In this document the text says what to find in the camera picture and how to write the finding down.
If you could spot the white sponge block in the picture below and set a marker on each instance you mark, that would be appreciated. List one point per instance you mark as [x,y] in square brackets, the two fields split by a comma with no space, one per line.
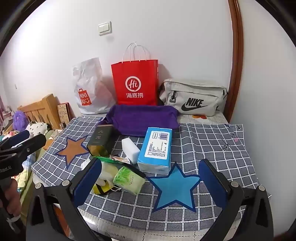
[130,150]

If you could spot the grey checked star blanket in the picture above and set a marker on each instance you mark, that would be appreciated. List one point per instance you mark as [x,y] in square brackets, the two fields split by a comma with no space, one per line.
[231,150]

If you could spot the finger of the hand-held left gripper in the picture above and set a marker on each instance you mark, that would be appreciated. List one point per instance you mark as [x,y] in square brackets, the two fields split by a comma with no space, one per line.
[30,144]
[18,137]

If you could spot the grey waist bag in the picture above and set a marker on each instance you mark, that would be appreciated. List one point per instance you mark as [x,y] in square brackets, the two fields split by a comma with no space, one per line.
[196,92]

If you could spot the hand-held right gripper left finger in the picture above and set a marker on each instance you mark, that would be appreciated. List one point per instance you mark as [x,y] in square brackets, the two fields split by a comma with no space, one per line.
[89,180]

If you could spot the wooden headboard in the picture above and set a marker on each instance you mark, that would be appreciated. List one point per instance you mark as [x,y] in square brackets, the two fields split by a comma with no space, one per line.
[46,104]

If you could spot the red paper bag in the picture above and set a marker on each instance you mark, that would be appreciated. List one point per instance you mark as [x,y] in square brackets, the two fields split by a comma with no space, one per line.
[136,76]

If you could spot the fruit print sachet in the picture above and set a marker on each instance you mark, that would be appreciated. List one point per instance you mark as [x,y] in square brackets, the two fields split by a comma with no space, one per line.
[121,160]

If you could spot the light green bed sheet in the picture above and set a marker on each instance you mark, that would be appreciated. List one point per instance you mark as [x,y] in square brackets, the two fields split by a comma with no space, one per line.
[25,183]

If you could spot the brown wooden door frame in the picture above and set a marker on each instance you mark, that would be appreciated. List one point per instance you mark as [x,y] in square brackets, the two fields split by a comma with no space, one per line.
[237,46]

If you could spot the white spotted pillow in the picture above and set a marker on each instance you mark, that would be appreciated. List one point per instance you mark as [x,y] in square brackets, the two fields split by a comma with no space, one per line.
[38,127]

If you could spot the white printed bed sheet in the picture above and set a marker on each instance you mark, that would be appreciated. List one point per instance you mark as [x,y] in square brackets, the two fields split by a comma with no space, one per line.
[201,118]

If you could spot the clear glass cup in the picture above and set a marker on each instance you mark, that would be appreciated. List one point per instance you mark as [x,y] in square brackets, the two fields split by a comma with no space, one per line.
[54,134]

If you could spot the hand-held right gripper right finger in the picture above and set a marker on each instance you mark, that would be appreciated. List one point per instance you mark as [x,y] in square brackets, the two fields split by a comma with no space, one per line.
[211,183]

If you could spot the wooden side table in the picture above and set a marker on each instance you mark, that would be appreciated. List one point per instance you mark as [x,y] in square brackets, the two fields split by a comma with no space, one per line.
[49,143]

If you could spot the dark green tin box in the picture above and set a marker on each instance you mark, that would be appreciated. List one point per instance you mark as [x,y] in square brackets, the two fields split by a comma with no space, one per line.
[99,139]

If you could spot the white plastic shopping bag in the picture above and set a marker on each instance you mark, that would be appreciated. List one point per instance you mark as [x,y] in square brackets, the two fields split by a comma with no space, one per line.
[92,81]

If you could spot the brown patterned book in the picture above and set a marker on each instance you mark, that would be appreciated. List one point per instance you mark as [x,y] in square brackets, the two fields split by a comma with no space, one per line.
[63,113]

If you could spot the blue and white carton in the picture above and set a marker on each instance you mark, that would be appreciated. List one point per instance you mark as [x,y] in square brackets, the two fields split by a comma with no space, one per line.
[155,157]

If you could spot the purple plush toy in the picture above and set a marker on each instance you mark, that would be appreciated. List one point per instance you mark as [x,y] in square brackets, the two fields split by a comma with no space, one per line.
[19,120]

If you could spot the purple towel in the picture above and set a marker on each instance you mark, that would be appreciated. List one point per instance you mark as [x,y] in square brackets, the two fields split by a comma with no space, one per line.
[138,120]

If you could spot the white light switch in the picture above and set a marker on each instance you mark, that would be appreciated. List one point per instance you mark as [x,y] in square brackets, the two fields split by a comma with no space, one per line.
[105,28]

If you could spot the small green tissue pack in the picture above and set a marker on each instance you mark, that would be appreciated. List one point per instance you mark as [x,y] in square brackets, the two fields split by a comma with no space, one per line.
[128,179]

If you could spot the person's left hand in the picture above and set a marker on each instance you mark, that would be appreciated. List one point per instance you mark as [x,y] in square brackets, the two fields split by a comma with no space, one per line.
[13,197]

